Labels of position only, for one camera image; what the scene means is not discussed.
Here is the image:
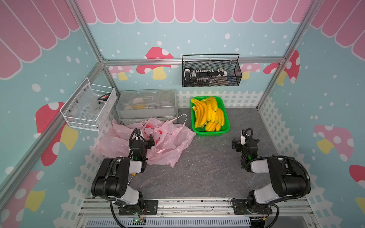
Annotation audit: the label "pink plastic bag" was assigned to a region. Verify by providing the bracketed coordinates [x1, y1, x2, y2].
[141, 114, 196, 168]

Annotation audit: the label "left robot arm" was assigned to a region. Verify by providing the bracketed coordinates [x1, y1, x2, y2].
[91, 128, 155, 215]

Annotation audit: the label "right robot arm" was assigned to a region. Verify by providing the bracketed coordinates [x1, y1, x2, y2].
[232, 128, 311, 214]

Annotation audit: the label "pink plastic bags pile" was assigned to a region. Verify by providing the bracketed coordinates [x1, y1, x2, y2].
[97, 120, 143, 158]

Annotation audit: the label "clear plastic storage box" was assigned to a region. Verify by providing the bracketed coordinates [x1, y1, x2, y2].
[116, 89, 178, 124]

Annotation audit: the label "green plastic basket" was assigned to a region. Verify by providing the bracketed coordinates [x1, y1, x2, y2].
[190, 95, 231, 137]

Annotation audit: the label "bananas in green basket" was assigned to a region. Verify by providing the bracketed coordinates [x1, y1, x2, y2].
[190, 96, 226, 132]

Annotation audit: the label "white wire mesh basket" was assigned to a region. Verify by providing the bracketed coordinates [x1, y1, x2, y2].
[60, 78, 117, 132]

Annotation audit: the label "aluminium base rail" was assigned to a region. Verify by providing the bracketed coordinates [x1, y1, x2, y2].
[74, 197, 317, 228]

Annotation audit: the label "black wire mesh basket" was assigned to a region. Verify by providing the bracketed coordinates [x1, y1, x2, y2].
[181, 54, 242, 87]

